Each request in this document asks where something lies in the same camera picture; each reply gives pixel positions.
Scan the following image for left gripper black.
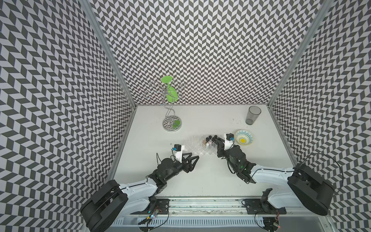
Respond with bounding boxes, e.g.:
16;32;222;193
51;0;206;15
165;152;199;182

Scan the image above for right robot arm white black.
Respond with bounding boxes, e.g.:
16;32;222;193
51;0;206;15
209;136;335;216

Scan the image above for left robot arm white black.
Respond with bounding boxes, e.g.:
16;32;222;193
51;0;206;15
80;153;200;232

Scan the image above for clear plastic lipstick organizer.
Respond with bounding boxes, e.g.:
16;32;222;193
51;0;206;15
185;134;219;156

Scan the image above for patterned small bowl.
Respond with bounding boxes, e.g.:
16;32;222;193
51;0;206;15
234;129;254;146

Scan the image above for grey translucent cup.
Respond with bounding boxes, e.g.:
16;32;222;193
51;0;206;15
245;106;261;125

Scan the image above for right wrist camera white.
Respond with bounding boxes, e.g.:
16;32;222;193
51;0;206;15
224;133;234;151

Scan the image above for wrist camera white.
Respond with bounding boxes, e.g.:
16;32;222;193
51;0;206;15
172;144;185;163
224;133;234;151

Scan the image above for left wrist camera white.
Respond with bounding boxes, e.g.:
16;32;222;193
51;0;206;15
172;144;185;163

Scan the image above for aluminium front rail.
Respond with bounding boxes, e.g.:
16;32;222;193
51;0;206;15
86;196;329;218

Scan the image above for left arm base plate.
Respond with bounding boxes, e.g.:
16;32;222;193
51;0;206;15
137;198;170;215

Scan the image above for wire jewelry tree green leaves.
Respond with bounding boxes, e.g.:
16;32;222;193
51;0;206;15
145;75;182;132

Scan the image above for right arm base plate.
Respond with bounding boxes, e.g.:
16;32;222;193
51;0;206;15
241;198;287;215

